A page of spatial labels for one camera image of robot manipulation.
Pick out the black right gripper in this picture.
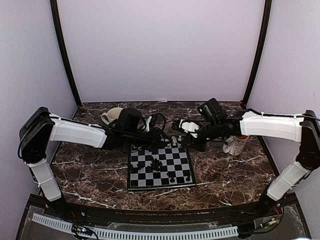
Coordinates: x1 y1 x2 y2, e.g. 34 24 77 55
181 120 222 153

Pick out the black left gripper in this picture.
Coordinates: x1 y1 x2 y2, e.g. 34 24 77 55
124 126 173 152

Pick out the pile of black chess pieces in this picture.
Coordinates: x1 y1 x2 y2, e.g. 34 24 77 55
128 155 176 178

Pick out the black grey chess board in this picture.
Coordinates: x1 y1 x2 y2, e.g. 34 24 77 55
127 144 197 192

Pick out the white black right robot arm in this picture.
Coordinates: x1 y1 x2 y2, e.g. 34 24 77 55
172 98 320 217

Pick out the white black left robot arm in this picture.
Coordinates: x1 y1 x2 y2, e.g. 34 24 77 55
17 107 165 218

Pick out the white mug orange interior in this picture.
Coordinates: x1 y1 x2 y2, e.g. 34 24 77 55
222 136 249 156

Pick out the cream floral mug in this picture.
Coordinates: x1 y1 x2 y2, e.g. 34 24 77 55
100 107 123 125

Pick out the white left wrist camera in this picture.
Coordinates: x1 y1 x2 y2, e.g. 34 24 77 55
144 115 157 132

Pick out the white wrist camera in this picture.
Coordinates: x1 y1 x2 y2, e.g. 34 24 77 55
144 115 157 132
171 119 200 139

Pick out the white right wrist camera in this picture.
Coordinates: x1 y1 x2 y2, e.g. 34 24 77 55
171 119 200 139

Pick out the black front rail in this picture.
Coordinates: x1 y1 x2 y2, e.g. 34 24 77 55
67 202 262 224

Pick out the white slotted cable duct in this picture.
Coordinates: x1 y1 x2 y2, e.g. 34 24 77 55
31 213 239 240

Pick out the black left frame post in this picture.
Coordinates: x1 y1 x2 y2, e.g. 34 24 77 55
49 0 82 108

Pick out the black frame post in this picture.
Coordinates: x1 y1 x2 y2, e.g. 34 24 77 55
240 0 273 109
49 0 82 108

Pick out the black right frame post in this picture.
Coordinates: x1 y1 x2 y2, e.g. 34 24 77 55
240 0 273 109

